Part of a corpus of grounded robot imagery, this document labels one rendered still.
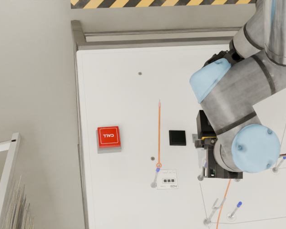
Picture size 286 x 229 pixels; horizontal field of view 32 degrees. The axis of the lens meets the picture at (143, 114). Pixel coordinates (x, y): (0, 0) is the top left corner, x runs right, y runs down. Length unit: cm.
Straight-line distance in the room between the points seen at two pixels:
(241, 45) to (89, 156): 43
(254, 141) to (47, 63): 155
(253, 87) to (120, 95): 51
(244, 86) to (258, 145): 10
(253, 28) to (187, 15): 126
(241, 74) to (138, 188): 44
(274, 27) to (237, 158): 21
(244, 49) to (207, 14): 125
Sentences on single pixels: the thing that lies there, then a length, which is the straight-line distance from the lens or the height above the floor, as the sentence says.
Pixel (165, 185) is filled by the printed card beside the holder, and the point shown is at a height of 117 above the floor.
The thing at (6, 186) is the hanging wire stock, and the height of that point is 56.
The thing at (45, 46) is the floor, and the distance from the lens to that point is 224.
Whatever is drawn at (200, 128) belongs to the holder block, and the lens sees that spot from 115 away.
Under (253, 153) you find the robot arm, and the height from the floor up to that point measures 151.
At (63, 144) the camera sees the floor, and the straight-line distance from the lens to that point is 236.
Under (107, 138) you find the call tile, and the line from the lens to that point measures 117.
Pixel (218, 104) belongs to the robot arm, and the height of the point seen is 145.
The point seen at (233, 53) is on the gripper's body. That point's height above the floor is 120.
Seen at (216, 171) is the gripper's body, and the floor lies 132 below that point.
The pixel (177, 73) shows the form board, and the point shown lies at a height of 94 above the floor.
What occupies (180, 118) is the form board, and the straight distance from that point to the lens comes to 126.
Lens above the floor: 220
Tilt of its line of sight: 70 degrees down
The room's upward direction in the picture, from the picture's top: 153 degrees clockwise
